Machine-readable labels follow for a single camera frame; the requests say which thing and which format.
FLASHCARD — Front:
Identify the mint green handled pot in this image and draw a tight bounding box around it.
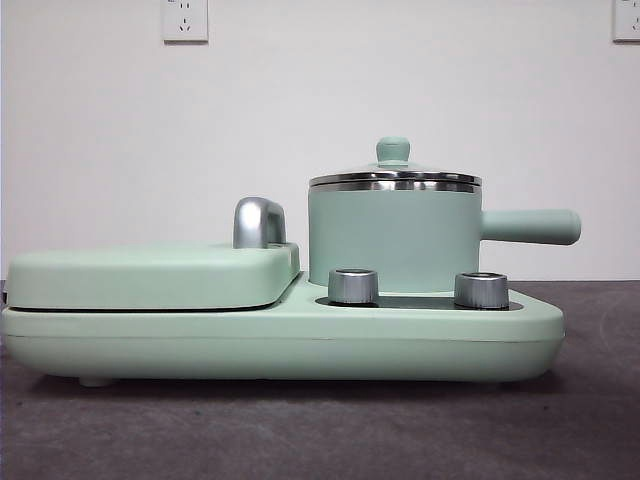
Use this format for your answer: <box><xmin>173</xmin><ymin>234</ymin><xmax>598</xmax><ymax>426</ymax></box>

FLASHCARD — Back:
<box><xmin>306</xmin><ymin>174</ymin><xmax>583</xmax><ymax>295</ymax></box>

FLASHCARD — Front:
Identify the green grill lid, silver handle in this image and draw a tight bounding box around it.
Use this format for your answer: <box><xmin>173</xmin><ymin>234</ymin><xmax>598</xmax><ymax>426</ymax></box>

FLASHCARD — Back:
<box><xmin>5</xmin><ymin>197</ymin><xmax>302</xmax><ymax>309</ymax></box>

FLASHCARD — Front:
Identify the mint green breakfast machine base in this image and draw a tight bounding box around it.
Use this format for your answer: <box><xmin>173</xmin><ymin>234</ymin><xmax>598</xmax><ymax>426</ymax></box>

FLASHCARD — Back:
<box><xmin>0</xmin><ymin>272</ymin><xmax>566</xmax><ymax>389</ymax></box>

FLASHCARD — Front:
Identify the white wall socket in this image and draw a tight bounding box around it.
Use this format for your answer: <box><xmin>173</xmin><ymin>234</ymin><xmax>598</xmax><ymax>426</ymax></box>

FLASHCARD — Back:
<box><xmin>161</xmin><ymin>0</ymin><xmax>210</xmax><ymax>43</ymax></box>
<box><xmin>612</xmin><ymin>0</ymin><xmax>640</xmax><ymax>43</ymax></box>

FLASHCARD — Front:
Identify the silver control knob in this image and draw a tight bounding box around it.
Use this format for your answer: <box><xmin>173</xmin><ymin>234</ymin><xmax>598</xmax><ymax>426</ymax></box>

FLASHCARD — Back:
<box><xmin>453</xmin><ymin>271</ymin><xmax>510</xmax><ymax>308</ymax></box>
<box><xmin>327</xmin><ymin>268</ymin><xmax>380</xmax><ymax>305</ymax></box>

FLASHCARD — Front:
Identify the glass pot lid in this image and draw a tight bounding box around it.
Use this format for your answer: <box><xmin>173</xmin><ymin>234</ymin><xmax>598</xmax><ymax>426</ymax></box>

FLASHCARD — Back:
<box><xmin>308</xmin><ymin>137</ymin><xmax>484</xmax><ymax>187</ymax></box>

